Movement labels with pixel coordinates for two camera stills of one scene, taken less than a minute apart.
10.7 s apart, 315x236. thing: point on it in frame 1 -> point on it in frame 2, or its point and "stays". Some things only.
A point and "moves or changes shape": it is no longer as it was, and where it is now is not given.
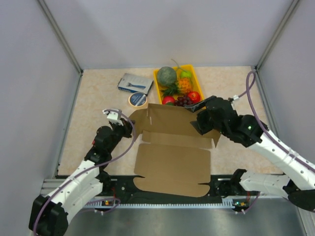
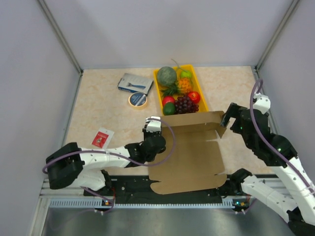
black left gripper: x=127 y=128 -> x=146 y=132
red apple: x=168 y=99 stays
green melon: x=167 y=76 stays
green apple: x=185 y=73 stays
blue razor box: x=135 y=84 stays
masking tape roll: x=138 y=100 stays
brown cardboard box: x=174 y=158 moves or changes shape
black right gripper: x=200 y=125 -> x=231 y=112
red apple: x=194 y=97 stays
